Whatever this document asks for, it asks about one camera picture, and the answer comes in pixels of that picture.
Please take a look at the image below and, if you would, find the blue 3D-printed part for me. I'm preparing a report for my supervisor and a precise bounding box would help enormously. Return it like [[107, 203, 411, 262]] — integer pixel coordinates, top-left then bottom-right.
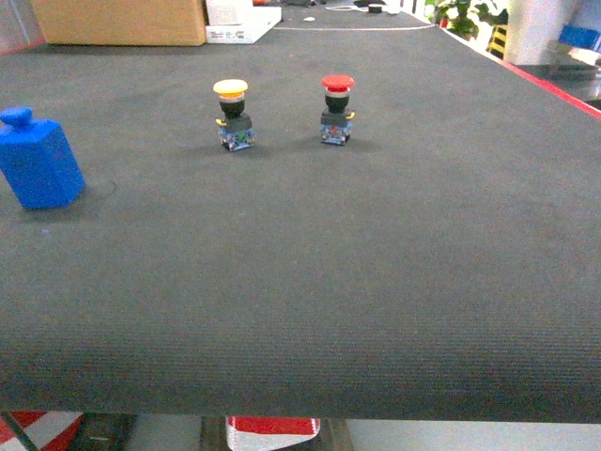
[[1, 106, 85, 210]]

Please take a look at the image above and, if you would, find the red mushroom push button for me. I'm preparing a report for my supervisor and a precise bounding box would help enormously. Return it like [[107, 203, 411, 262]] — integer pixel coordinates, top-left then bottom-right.
[[320, 74, 355, 146]]

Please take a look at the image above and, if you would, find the yellow mushroom push button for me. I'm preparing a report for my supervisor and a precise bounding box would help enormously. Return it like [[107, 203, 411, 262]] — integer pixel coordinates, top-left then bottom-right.
[[213, 79, 254, 152]]

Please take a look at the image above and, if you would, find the white flat box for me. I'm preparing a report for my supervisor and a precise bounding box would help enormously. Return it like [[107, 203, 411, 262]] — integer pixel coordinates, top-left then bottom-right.
[[206, 7, 282, 44]]

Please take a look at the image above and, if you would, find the small white box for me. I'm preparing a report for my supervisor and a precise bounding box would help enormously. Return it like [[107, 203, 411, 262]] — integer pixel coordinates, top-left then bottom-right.
[[206, 0, 254, 26]]

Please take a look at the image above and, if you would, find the green potted plant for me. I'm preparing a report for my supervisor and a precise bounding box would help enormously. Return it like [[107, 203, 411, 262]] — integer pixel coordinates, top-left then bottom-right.
[[424, 0, 509, 40]]

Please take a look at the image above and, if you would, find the large cardboard box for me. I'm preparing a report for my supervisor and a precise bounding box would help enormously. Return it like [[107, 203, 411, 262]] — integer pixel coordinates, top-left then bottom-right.
[[31, 0, 207, 46]]

